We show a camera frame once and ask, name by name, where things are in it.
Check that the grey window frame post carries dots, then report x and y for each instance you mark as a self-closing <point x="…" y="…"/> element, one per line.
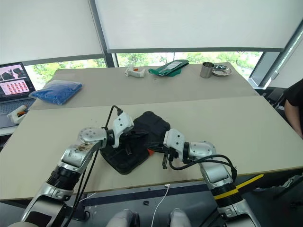
<point x="104" y="35"/>

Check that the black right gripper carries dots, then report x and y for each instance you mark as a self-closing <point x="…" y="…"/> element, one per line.
<point x="172" y="151"/>

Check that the grey rounded robot leg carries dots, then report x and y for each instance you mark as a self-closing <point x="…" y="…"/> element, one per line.
<point x="124" y="218"/>
<point x="180" y="218"/>

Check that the green pouch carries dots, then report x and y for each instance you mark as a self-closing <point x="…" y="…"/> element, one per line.
<point x="171" y="67"/>

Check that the person in black shirt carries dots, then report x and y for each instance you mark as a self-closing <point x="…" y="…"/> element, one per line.
<point x="294" y="104"/>

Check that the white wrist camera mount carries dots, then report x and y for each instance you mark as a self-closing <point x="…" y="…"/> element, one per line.
<point x="123" y="125"/>
<point x="174" y="140"/>

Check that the white glue gun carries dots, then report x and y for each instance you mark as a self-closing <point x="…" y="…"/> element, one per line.
<point x="135" y="72"/>
<point x="17" y="114"/>

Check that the open laptop computer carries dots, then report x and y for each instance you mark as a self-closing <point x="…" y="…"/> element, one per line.
<point x="13" y="89"/>

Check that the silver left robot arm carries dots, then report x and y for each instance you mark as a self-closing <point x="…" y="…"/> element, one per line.
<point x="78" y="151"/>

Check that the stainless steel cup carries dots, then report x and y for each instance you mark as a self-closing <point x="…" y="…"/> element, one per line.
<point x="206" y="70"/>

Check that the wide white roller blind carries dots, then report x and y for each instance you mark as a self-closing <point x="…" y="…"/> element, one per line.
<point x="189" y="23"/>

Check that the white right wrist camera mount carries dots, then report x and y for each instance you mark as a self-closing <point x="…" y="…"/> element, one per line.
<point x="174" y="140"/>

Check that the yellow tape strip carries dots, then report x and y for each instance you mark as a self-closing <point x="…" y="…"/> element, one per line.
<point x="248" y="181"/>

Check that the black chair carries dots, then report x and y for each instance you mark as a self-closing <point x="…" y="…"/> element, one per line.
<point x="274" y="98"/>

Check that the blue plastic bag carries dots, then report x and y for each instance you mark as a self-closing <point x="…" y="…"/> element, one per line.
<point x="56" y="91"/>

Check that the stainless steel dish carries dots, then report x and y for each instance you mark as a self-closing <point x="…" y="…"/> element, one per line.
<point x="221" y="70"/>

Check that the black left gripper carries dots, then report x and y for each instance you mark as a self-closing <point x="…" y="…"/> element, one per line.
<point x="127" y="139"/>

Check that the black fabric pouch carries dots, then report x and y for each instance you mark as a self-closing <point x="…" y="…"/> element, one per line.
<point x="151" y="125"/>

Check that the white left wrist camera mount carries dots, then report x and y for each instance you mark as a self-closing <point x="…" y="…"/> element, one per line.
<point x="123" y="125"/>

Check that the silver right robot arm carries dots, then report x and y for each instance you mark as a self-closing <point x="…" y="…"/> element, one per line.
<point x="213" y="165"/>

